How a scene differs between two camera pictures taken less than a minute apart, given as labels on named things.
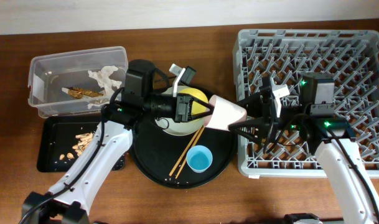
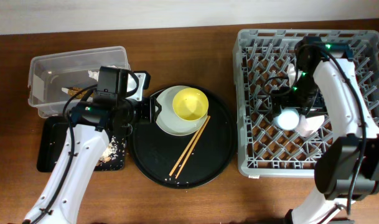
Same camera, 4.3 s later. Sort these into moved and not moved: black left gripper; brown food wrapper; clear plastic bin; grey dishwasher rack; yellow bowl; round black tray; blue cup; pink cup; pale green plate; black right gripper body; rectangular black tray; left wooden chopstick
Moved: pink cup; black left gripper; blue cup; black right gripper body
Not moved: grey dishwasher rack; pale green plate; round black tray; left wooden chopstick; brown food wrapper; yellow bowl; clear plastic bin; rectangular black tray
